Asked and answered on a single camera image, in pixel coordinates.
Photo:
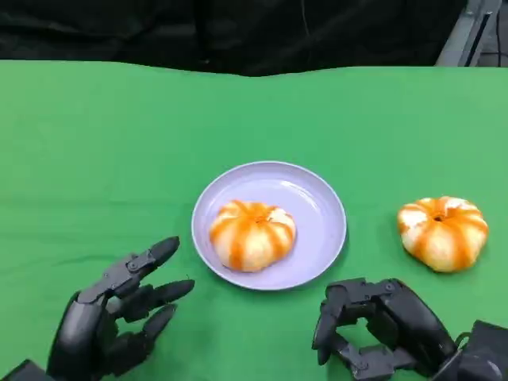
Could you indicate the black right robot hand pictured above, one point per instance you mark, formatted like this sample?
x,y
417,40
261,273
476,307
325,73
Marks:
x,y
412,321

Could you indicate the orange white toy bread roll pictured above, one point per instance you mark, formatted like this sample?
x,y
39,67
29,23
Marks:
x,y
254,238
442,236

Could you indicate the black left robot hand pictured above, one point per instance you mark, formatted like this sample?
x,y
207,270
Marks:
x,y
79,337

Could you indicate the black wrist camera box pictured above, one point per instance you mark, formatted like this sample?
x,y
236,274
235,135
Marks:
x,y
484,355
24,373

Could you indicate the black backdrop cloth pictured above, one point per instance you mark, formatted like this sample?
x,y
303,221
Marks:
x,y
158,31

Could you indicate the lilac plate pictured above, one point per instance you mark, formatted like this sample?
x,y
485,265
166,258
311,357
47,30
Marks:
x,y
309,198

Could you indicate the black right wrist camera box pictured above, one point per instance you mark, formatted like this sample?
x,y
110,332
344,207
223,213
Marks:
x,y
484,355

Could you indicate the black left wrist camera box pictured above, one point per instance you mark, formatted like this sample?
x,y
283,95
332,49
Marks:
x,y
24,373

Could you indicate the grey metal frame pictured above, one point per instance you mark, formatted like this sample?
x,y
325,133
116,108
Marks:
x,y
460,35

